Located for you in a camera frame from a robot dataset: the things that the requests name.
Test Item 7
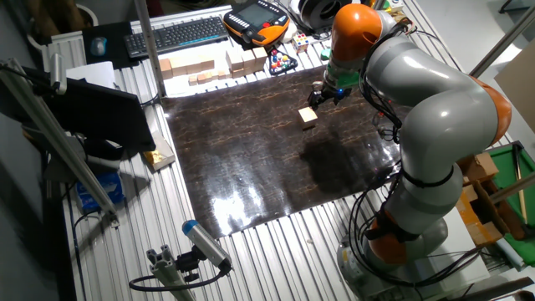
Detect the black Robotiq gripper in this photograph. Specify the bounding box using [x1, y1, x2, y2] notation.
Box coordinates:
[308, 79, 352, 110]

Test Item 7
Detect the small light wooden block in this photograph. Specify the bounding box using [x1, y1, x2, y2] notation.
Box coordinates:
[298, 106, 319, 130]

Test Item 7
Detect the black triangle with billiard balls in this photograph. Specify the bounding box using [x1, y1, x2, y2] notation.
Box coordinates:
[268, 48, 299, 77]

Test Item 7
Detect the colourful puzzle cube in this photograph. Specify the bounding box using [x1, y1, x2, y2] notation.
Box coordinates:
[291, 33, 311, 54]

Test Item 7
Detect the dark marble pattern mat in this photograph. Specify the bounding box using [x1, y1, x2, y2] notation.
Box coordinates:
[160, 66, 413, 239]

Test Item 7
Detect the black round spool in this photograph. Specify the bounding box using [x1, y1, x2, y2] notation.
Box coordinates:
[298, 0, 355, 31]

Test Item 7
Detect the orange black teach pendant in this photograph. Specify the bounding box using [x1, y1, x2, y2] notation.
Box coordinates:
[222, 0, 292, 47]

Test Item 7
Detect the black computer keyboard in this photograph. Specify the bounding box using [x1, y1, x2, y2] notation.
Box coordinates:
[124, 15, 230, 59]

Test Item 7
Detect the open box with gold foil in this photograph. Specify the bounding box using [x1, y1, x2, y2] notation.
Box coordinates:
[142, 130, 177, 172]

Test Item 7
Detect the brown cardboard box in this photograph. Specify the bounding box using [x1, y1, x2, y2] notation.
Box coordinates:
[454, 150, 528, 248]

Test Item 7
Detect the green toy pool table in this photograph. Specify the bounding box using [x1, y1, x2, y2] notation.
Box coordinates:
[486, 140, 535, 268]

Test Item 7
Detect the brown cardboard sheet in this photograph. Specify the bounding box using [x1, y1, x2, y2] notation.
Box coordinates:
[493, 39, 535, 123]

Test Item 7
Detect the black mouse pad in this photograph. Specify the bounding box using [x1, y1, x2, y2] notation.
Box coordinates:
[81, 20, 140, 70]

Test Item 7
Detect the black flat monitor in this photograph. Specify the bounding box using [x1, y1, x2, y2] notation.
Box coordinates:
[0, 66, 157, 154]

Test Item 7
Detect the aluminium bar over boxes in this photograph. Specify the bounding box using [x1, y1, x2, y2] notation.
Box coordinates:
[488, 171, 535, 205]

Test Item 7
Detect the wooden cue stick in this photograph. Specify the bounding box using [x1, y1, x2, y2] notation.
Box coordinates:
[512, 144, 529, 226]

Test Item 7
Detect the white paper sheet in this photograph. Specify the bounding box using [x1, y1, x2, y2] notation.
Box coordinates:
[65, 61, 116, 90]

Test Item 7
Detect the grey computer mouse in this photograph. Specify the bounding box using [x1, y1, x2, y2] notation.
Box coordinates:
[89, 36, 108, 58]

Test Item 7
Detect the short aluminium profile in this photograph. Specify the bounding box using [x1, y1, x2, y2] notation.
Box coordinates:
[145, 244, 196, 301]

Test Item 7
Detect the blue tissue pack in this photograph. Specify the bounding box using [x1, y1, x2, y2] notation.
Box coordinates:
[75, 171, 126, 213]

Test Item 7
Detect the white round bucket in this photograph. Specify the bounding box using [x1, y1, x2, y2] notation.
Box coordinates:
[26, 3, 99, 48]

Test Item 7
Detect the long slanted aluminium bar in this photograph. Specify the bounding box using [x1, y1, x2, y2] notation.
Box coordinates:
[0, 58, 121, 228]

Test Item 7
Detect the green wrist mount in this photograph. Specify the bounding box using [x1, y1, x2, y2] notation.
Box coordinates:
[324, 61, 361, 89]

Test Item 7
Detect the upright aluminium post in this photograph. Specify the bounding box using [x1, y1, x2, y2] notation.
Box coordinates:
[133, 0, 168, 99]

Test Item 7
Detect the silver camera with blue end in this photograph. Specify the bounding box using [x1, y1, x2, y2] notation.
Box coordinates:
[181, 219, 233, 271]

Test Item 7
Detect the slanted aluminium frame bar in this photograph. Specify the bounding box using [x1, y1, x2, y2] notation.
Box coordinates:
[469, 3, 535, 79]

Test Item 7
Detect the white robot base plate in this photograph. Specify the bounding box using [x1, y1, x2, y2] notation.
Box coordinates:
[367, 206, 492, 300]

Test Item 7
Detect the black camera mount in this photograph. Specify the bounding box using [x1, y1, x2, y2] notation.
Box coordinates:
[175, 245, 202, 283]

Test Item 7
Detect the black camera cable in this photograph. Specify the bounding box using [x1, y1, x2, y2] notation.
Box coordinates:
[128, 261, 232, 293]

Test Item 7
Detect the silver camera on bar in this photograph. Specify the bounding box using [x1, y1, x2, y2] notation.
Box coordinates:
[48, 53, 69, 95]

